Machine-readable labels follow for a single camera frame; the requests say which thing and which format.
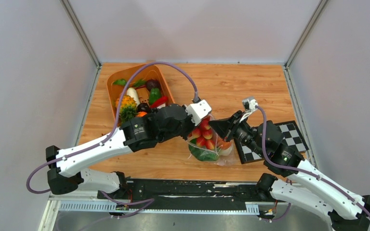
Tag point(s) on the red chili toy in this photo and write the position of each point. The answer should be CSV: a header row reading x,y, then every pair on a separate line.
x,y
160,102

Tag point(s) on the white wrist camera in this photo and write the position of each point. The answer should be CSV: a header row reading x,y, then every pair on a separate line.
x,y
250,105
198,111

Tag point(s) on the clear zip top bag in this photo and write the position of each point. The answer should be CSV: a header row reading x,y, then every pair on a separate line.
x,y
223,160

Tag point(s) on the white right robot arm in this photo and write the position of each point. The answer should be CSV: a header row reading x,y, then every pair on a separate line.
x,y
294,179

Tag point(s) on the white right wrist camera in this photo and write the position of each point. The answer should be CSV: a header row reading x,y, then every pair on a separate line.
x,y
250,105

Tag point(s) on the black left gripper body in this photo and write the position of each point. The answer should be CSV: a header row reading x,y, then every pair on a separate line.
x,y
187,127

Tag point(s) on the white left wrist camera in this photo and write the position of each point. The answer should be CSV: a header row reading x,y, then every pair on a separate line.
x,y
198,111

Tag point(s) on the orange fruit toy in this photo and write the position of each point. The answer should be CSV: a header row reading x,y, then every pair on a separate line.
x,y
141,114

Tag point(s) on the black white checkerboard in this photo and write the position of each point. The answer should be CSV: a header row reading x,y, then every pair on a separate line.
x,y
292,137

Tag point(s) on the orange toy pumpkin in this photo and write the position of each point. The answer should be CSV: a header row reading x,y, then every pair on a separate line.
x,y
223,145

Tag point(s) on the pale green cabbage toy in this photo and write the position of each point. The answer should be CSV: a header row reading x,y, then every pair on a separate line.
x,y
225,152

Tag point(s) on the orange plastic basket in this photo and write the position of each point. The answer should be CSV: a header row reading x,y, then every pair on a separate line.
x,y
116,93

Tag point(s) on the green bell pepper toy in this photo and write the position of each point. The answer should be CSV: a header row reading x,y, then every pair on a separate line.
x,y
155,94

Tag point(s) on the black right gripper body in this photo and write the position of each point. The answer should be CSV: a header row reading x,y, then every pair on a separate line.
x,y
241,132

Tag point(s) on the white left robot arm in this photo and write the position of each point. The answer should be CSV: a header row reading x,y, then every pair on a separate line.
x,y
68,168

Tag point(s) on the green bok choy toy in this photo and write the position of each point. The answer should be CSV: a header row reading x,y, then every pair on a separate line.
x,y
202,154

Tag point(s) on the green leaf toy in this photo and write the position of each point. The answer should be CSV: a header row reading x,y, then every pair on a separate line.
x,y
120,82
139,83

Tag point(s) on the white slotted cable duct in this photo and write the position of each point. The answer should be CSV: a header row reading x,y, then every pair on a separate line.
x,y
107,206

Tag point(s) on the toy pineapple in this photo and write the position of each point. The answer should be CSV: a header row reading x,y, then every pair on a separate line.
x,y
128,109

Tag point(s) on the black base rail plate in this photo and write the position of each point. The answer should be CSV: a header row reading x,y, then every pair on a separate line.
x,y
194,194

